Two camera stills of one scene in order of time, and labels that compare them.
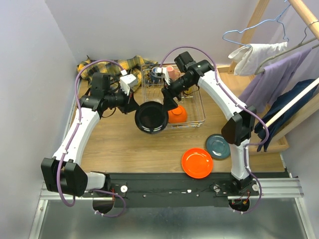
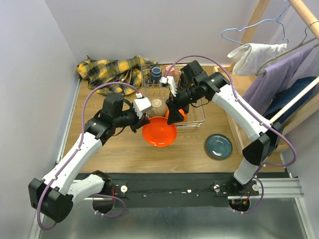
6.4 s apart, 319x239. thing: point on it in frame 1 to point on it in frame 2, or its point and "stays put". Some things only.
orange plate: (197, 163) to (158, 132)
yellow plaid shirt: (132, 65) stays put
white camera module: (127, 81) to (141, 105)
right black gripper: (168, 103) to (175, 116)
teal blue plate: (218, 146) stays put
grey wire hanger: (300, 43) stays put
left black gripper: (128, 105) to (137, 122)
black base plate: (172, 189) stays put
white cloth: (248, 59) stays put
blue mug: (156, 75) stays put
